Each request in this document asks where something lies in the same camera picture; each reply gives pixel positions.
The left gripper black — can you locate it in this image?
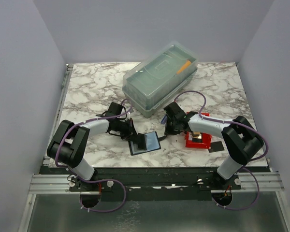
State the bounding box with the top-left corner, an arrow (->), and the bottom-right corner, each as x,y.
115,117 -> 141,142

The black card holder wallet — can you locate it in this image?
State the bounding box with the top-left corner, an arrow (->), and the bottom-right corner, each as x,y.
129,131 -> 167,156

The stack of credit cards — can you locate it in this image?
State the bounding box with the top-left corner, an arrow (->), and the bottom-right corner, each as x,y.
188,132 -> 203,143

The red plastic bin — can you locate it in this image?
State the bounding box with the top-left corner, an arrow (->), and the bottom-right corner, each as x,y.
185,111 -> 212,150

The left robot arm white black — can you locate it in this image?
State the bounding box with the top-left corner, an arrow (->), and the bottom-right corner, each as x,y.
46,102 -> 147,191

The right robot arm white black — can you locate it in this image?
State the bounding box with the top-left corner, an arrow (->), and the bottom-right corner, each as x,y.
164,102 -> 264,189

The black card on table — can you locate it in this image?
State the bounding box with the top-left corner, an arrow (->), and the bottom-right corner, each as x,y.
208,141 -> 224,153

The blue red screwdriver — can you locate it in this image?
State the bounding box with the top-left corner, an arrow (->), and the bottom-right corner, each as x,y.
160,115 -> 167,124

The clear plastic storage box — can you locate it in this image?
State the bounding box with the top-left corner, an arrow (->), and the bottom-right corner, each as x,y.
122,42 -> 198,118

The orange tool inside box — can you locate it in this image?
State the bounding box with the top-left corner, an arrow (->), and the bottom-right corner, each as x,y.
176,60 -> 191,74

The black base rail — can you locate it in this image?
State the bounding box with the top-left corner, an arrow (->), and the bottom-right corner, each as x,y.
70,167 -> 241,201

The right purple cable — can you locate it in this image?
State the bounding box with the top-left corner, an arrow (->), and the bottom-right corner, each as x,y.
174,90 -> 269,161

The purple cable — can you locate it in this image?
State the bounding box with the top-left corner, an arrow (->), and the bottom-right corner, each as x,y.
54,98 -> 134,181
174,90 -> 269,161

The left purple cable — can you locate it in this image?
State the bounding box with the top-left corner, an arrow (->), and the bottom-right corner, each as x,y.
54,98 -> 134,181

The aluminium frame rail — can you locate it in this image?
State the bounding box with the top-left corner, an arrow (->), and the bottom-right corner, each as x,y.
29,174 -> 70,194

